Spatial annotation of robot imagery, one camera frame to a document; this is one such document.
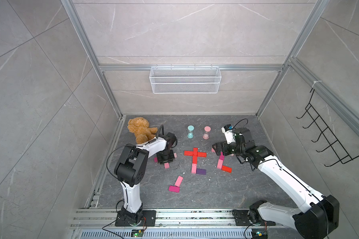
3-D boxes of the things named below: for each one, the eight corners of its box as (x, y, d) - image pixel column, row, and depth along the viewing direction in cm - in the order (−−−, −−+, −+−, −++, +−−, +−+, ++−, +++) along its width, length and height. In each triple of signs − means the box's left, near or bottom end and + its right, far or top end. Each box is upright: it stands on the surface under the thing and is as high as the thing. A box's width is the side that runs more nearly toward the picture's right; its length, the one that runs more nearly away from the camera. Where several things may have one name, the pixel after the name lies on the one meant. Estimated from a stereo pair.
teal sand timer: (187, 138, 108) (187, 130, 100) (187, 133, 111) (187, 125, 103) (193, 138, 108) (194, 130, 100) (193, 133, 111) (194, 125, 103)
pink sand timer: (204, 140, 107) (206, 131, 99) (201, 136, 109) (203, 127, 101) (209, 138, 108) (211, 130, 100) (207, 134, 110) (209, 125, 102)
